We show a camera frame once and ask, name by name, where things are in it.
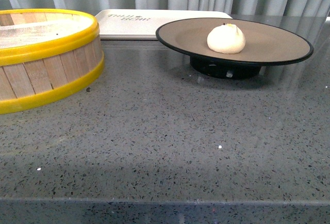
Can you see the beige plate black rim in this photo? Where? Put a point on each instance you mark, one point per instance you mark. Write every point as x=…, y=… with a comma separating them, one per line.
x=266, y=45

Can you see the white steamed bun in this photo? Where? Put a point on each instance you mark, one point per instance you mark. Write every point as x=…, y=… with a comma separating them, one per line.
x=226, y=39

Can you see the white rectangular serving tray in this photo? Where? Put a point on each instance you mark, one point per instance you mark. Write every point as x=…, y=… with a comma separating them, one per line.
x=141, y=24

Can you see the yellow rimmed bamboo steamer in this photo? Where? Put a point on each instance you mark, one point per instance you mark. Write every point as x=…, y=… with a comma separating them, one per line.
x=41, y=73

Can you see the white steamer liner cloth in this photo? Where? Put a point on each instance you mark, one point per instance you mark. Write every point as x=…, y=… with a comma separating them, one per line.
x=37, y=32

